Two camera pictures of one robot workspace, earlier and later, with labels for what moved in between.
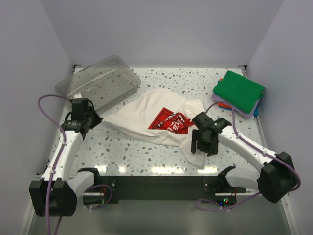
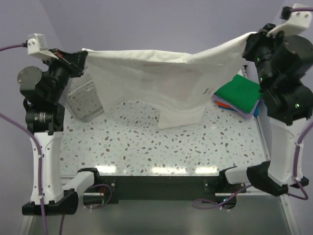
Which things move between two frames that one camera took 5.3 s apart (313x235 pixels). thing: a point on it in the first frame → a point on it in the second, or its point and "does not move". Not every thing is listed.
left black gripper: [98, 119] → [74, 61]
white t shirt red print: [162, 116] → [178, 87]
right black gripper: [211, 150] → [256, 39]
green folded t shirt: [243, 92] does not move
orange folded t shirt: [222, 104] does not move
